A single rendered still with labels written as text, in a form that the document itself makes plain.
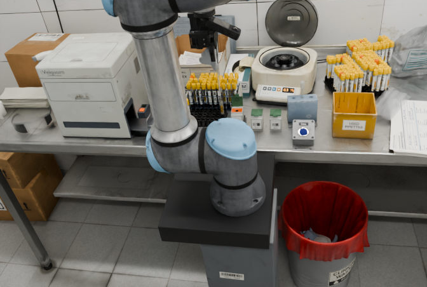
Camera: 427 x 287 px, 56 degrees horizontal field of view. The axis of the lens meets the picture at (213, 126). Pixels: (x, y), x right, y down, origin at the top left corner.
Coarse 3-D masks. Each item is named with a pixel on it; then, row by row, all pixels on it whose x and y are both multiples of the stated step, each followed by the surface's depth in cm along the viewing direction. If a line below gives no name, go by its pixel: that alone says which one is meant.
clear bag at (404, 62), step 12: (408, 36) 159; (420, 36) 156; (396, 48) 163; (408, 48) 157; (420, 48) 156; (396, 60) 162; (408, 60) 158; (420, 60) 158; (396, 72) 162; (408, 72) 160; (420, 72) 162
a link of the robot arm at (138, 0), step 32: (128, 0) 73; (160, 0) 72; (128, 32) 78; (160, 32) 78; (160, 64) 83; (160, 96) 88; (160, 128) 94; (192, 128) 96; (160, 160) 98; (192, 160) 97
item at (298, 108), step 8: (288, 96) 141; (296, 96) 141; (304, 96) 140; (312, 96) 140; (288, 104) 139; (296, 104) 139; (304, 104) 139; (312, 104) 139; (288, 112) 141; (296, 112) 141; (304, 112) 141; (312, 112) 141; (288, 120) 143
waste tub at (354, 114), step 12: (336, 96) 141; (348, 96) 140; (360, 96) 139; (372, 96) 136; (336, 108) 144; (348, 108) 143; (360, 108) 142; (372, 108) 135; (336, 120) 132; (348, 120) 131; (360, 120) 130; (372, 120) 129; (336, 132) 135; (348, 132) 134; (360, 132) 132; (372, 132) 132
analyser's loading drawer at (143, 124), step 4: (148, 116) 145; (128, 120) 151; (132, 120) 150; (136, 120) 150; (140, 120) 150; (144, 120) 149; (148, 120) 145; (152, 120) 149; (128, 124) 148; (132, 124) 148; (136, 124) 148; (140, 124) 147; (144, 124) 147; (148, 124) 145; (132, 128) 146; (136, 128) 146; (140, 128) 145; (144, 128) 145; (148, 128) 145
